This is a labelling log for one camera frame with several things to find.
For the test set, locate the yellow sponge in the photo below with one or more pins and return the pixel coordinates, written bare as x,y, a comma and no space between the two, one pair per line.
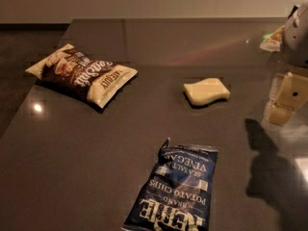
206,91

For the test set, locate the blue kettle chip bag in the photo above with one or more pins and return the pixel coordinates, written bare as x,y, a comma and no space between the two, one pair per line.
177,194

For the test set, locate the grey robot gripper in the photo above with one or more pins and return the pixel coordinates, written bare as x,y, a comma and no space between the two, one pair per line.
296,38

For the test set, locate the light snack package background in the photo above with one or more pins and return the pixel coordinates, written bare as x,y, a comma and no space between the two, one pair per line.
273,41

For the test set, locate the brown chip bag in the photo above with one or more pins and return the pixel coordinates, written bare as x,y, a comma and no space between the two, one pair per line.
75,72

